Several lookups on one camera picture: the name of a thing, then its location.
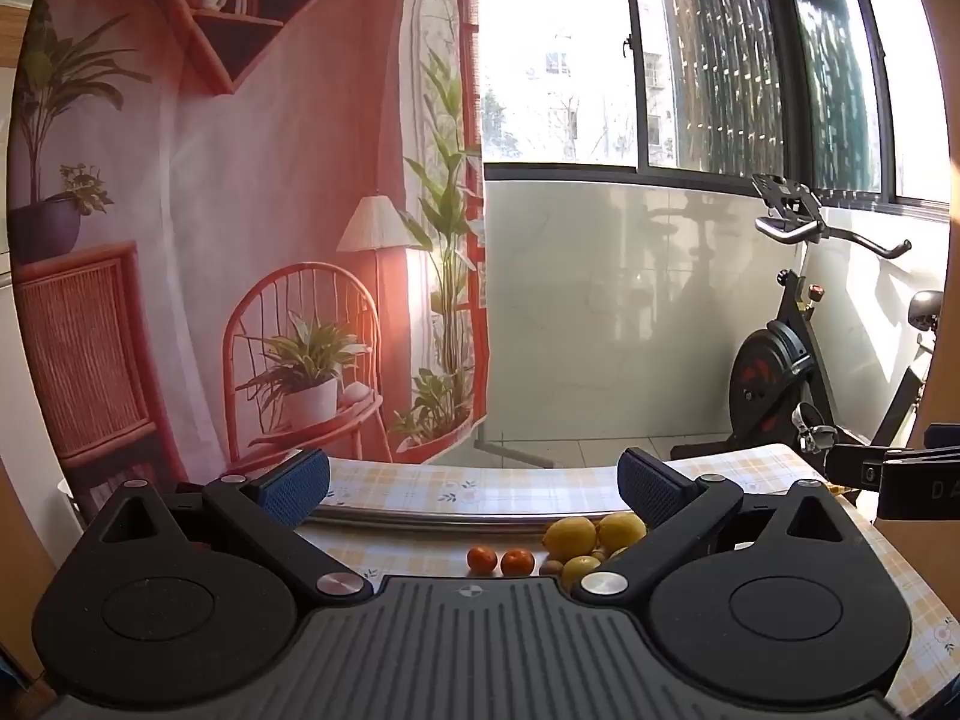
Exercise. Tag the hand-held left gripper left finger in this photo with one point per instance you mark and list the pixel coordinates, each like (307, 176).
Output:
(296, 491)

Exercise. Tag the telescopic metal pole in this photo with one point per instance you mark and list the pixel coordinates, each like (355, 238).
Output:
(450, 518)

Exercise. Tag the printed room backdrop cloth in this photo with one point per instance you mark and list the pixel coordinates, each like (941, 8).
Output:
(225, 202)

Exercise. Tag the black exercise bike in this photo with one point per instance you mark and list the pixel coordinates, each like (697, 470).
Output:
(772, 379)

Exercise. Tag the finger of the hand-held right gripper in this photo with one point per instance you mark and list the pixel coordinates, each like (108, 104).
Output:
(855, 469)

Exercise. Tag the brown kiwi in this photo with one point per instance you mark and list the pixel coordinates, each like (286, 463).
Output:
(552, 567)

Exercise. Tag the dark framed window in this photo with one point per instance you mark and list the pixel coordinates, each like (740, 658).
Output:
(712, 60)

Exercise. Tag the yellow lemon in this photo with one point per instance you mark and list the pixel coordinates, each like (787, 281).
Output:
(580, 570)
(619, 529)
(570, 538)

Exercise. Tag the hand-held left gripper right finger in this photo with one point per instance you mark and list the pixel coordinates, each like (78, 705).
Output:
(646, 489)

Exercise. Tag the small orange mandarin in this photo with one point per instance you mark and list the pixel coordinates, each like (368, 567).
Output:
(517, 562)
(482, 559)

